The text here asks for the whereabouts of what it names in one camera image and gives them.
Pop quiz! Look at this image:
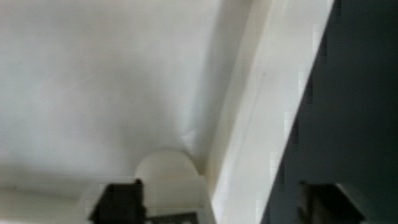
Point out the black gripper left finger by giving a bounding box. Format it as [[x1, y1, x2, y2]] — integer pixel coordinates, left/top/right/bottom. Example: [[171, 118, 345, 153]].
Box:
[[89, 180, 146, 224]]

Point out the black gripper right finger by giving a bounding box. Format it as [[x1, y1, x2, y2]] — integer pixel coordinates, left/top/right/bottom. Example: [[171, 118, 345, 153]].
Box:
[[297, 181, 366, 224]]

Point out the white table leg with tag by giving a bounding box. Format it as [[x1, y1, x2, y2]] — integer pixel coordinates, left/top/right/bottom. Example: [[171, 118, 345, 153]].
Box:
[[77, 149, 217, 224]]

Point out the white square tabletop panel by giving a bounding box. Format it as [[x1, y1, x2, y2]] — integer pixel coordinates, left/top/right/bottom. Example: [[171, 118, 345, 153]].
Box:
[[0, 0, 336, 224]]

